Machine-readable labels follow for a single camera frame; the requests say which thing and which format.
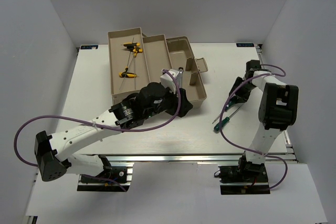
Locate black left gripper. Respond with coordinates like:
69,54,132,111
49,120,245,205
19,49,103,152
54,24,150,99
144,83,193,120

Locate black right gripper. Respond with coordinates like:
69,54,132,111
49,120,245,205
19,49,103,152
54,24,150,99
229,77,257,104

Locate small green screwdriver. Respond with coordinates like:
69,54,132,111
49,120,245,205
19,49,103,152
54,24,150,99
212,97,241,124

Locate silver ratchet wrench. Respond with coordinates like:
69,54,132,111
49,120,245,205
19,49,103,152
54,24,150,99
177,67,184,88

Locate large green screwdriver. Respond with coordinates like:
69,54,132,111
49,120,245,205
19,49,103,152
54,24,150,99
213,116,231,133

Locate beige plastic toolbox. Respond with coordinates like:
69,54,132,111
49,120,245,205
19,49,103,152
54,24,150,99
108,28,208,109

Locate yellow black T-handle hex key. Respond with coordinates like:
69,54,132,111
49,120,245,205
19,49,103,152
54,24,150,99
119,67,138,79

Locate long yellow black T-handle key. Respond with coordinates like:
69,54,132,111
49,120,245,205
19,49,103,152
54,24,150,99
128,47,143,67

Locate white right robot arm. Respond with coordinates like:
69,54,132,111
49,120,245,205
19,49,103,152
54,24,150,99
229,60,299,182

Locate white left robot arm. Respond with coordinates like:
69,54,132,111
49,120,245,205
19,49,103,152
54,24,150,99
34,82,193,182

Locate blue label sticker right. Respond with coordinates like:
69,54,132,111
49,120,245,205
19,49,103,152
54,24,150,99
236,43,255,48

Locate blue label sticker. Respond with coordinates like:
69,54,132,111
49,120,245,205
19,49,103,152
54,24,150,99
236,43,255,48
80,45,98,50

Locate blue label sticker left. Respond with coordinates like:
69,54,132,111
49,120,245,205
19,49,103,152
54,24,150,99
80,45,98,50

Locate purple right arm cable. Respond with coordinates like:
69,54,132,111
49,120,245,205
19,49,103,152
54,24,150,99
219,63,288,190

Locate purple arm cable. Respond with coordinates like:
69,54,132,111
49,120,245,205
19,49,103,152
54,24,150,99
219,63,288,190
13,68,182,192

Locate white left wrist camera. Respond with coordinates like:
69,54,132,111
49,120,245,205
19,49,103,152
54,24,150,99
160,69,179,94

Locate aluminium table front rail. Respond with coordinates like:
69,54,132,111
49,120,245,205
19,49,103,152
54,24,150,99
78,153,297,164

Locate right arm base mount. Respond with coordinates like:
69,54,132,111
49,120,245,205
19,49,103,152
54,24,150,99
214,162,270,195

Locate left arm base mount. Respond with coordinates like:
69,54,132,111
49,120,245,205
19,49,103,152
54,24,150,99
77,162,134,193

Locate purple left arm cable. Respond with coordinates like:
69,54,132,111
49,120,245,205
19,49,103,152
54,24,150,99
13,68,182,192

